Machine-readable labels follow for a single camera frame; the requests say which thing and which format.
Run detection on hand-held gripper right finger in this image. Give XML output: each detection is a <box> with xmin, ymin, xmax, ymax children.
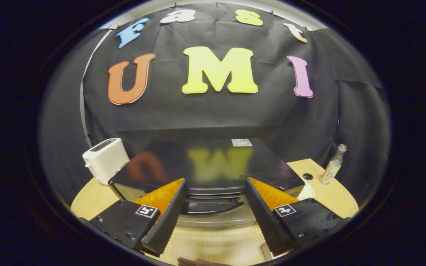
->
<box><xmin>243</xmin><ymin>177</ymin><xmax>350</xmax><ymax>257</ymax></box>

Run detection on clear glass bottle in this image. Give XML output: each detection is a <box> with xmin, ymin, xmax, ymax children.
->
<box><xmin>319</xmin><ymin>144</ymin><xmax>347</xmax><ymax>185</ymax></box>

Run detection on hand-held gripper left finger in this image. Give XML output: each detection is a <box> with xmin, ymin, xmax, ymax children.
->
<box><xmin>80</xmin><ymin>178</ymin><xmax>187</xmax><ymax>258</ymax></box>

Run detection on black toaster oven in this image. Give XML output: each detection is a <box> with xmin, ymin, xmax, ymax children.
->
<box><xmin>108</xmin><ymin>138</ymin><xmax>306</xmax><ymax>229</ymax></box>

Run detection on white bread toaster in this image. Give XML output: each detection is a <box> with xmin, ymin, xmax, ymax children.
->
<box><xmin>82</xmin><ymin>138</ymin><xmax>130</xmax><ymax>185</ymax></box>

